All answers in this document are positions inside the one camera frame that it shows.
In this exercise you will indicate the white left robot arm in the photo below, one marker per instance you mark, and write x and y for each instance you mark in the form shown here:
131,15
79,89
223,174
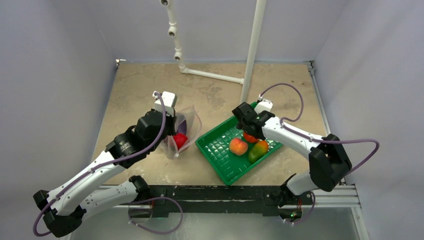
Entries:
63,209

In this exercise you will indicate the purple toy eggplant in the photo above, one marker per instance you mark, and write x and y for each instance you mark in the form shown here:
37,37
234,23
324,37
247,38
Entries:
182,127

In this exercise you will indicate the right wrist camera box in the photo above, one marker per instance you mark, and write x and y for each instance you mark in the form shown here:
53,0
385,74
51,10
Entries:
263,104

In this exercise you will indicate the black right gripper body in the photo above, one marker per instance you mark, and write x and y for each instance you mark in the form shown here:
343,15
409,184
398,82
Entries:
250,126

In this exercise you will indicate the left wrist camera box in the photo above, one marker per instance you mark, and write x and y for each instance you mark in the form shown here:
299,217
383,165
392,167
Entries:
169,100

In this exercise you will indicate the clear zip top bag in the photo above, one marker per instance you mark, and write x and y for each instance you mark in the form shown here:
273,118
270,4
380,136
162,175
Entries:
194,126

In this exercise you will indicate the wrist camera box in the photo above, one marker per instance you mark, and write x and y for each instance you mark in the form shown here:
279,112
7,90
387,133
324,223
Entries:
169,100
263,104

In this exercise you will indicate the toy peach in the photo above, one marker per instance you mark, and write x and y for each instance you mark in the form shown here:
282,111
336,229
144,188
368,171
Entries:
238,147

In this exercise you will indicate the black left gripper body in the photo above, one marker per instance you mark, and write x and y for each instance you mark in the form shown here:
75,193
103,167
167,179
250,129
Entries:
169,129

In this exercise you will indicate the red toy tomato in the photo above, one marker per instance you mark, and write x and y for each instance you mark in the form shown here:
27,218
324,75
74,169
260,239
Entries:
180,139

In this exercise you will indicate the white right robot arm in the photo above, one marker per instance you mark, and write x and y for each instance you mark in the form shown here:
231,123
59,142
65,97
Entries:
327,158

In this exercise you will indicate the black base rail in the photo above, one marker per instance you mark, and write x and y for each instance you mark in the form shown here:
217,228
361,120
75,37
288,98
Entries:
267,200

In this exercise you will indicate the green plastic tray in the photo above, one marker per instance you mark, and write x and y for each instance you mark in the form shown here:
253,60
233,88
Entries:
214,145

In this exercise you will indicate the white PVC pipe frame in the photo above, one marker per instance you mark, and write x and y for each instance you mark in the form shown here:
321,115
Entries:
225,31

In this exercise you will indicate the green toy mango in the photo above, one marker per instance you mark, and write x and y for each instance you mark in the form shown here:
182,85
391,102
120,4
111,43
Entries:
260,149

